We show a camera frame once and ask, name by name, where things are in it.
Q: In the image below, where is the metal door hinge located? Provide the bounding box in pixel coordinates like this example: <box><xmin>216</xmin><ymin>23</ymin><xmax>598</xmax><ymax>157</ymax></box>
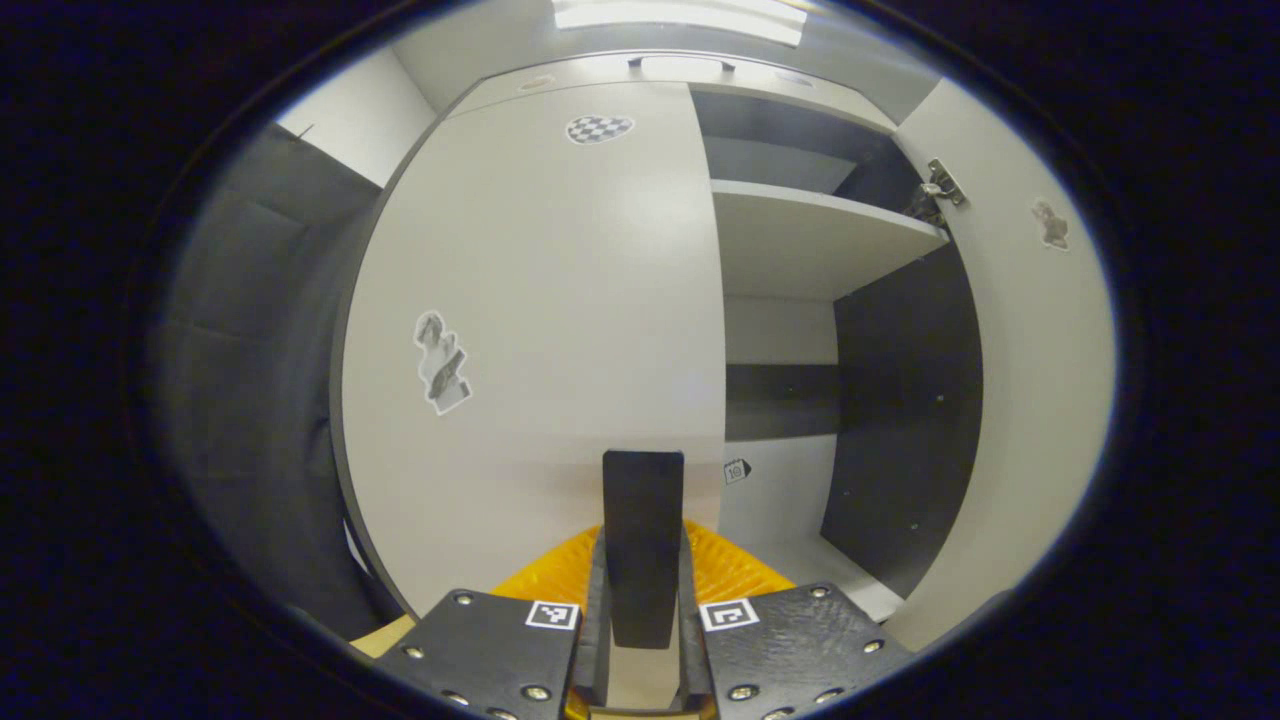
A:
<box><xmin>905</xmin><ymin>158</ymin><xmax>969</xmax><ymax>226</ymax></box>

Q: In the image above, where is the wide grey cabinet shelf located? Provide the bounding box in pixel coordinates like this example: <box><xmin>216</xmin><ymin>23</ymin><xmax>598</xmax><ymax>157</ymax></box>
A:
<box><xmin>712</xmin><ymin>180</ymin><xmax>949</xmax><ymax>301</ymax></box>

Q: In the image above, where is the grey double-door shoe cabinet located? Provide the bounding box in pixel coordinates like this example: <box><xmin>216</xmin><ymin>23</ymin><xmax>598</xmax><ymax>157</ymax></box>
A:
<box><xmin>330</xmin><ymin>50</ymin><xmax>986</xmax><ymax>621</ymax></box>

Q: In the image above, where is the black door handle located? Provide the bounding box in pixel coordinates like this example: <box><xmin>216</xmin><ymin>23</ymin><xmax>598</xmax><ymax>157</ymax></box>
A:
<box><xmin>602</xmin><ymin>450</ymin><xmax>686</xmax><ymax>649</ymax></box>

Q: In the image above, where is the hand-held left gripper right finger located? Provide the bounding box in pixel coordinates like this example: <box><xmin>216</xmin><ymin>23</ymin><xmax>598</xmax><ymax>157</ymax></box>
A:
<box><xmin>680</xmin><ymin>520</ymin><xmax>916</xmax><ymax>720</ymax></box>

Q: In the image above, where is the grey cabinet drawer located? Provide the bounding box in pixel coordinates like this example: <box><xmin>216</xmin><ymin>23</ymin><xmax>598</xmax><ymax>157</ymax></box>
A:
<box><xmin>445</xmin><ymin>55</ymin><xmax>898</xmax><ymax>131</ymax></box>

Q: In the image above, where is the long ceiling light panel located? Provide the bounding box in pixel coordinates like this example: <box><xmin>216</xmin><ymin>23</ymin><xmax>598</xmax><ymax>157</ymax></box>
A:
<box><xmin>552</xmin><ymin>0</ymin><xmax>807</xmax><ymax>46</ymax></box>

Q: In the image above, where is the grey cabinet door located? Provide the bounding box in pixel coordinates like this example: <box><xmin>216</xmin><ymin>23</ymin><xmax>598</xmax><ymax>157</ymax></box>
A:
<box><xmin>885</xmin><ymin>78</ymin><xmax>1116</xmax><ymax>651</ymax></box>
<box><xmin>335</xmin><ymin>82</ymin><xmax>728</xmax><ymax>616</ymax></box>

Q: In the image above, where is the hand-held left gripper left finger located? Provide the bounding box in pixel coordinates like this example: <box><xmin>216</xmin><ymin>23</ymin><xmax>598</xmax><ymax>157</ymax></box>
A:
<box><xmin>372</xmin><ymin>525</ymin><xmax>613</xmax><ymax>720</ymax></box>

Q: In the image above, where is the black backdrop cloth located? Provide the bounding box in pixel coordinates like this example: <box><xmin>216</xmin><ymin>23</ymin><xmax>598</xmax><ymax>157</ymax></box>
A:
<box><xmin>150</xmin><ymin>125</ymin><xmax>401</xmax><ymax>641</ymax></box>

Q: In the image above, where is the narrow grey cabinet shelf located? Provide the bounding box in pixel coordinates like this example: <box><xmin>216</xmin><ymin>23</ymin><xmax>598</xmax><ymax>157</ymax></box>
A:
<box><xmin>703</xmin><ymin>135</ymin><xmax>859</xmax><ymax>194</ymax></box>

